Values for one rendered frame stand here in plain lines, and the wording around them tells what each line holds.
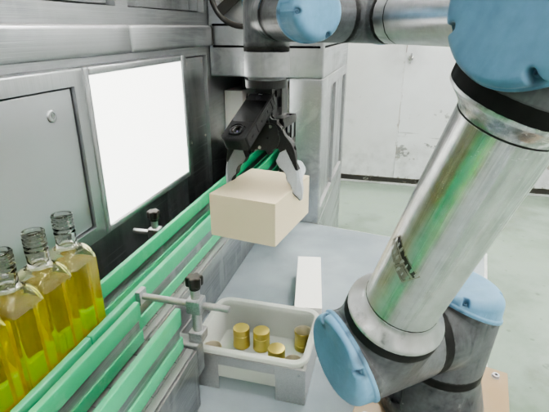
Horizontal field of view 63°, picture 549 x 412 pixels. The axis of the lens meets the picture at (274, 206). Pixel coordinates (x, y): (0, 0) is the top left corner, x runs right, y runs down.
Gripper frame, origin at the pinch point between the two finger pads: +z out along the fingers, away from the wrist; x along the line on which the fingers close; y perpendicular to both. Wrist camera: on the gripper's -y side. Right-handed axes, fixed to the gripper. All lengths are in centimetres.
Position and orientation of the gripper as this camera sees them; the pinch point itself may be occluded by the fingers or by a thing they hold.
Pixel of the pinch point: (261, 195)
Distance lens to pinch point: 80.1
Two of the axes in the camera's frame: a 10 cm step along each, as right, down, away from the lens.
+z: 0.0, 9.3, 3.6
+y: 4.0, -3.3, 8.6
